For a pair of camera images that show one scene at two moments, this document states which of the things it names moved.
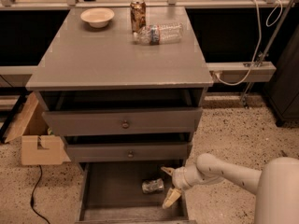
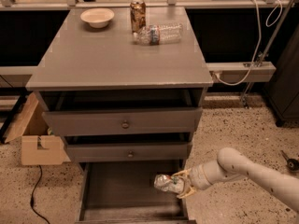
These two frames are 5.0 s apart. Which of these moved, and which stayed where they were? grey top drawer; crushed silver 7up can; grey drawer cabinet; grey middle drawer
Moved: crushed silver 7up can
Stayed: grey top drawer; grey drawer cabinet; grey middle drawer
